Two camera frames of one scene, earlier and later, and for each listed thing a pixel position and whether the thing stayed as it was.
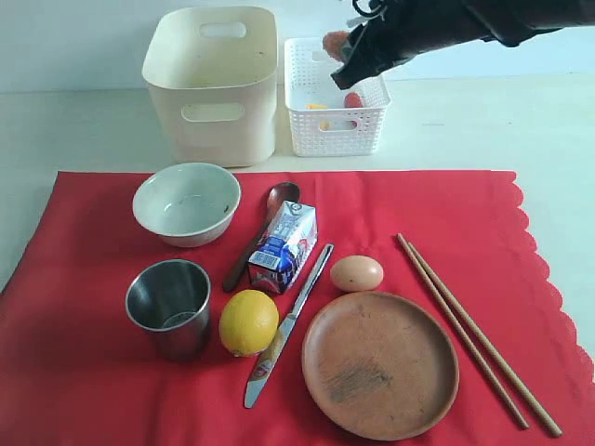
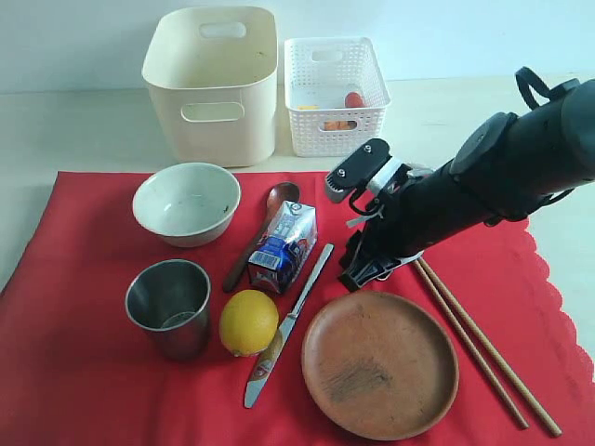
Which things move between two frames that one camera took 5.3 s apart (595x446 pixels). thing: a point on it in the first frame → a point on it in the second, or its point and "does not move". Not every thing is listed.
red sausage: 353,99 does not move
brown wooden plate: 381,366 does not move
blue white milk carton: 284,246 does not move
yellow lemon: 248,323 does not move
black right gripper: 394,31 → 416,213
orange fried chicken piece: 332,43 → 339,125
